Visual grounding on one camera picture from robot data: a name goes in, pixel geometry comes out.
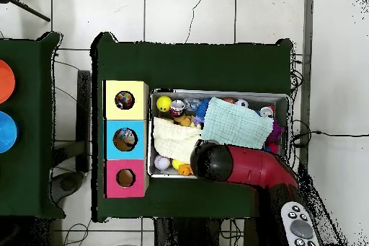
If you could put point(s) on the black upright panel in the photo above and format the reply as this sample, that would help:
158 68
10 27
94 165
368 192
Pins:
83 119

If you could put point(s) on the blue round bowl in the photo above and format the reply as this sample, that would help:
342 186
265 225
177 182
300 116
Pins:
5 132

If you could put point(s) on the yellow ball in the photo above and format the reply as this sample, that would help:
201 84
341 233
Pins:
163 103

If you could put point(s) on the mint waffle cloth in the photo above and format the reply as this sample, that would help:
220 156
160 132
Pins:
236 124

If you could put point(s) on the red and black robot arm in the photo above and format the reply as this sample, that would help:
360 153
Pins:
253 168

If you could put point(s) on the white toy baseball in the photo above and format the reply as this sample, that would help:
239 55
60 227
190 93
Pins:
161 162

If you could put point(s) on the purple spiky toy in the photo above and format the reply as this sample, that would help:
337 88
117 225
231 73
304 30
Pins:
275 132

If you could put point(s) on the orange round bowl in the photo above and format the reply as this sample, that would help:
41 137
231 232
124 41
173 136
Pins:
5 81

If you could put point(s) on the dark tripod leg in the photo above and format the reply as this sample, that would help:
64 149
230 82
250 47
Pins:
28 10

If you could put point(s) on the dark green table cloth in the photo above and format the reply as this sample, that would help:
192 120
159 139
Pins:
26 171
190 67

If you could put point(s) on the small soccer ball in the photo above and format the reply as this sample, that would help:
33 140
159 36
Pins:
241 103

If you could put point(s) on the red and silver can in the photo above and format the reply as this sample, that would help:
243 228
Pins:
266 111

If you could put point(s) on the wooden box three round holes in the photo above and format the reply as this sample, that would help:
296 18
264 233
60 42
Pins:
112 110

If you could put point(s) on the polka dot paper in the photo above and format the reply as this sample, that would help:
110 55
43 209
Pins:
124 100

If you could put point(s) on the cream waffle cloth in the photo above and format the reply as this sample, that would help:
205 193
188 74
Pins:
173 139

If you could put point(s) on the orange rubber toy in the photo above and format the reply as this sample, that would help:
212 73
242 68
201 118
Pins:
184 169

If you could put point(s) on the grey floor foot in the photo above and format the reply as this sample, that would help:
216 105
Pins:
67 184

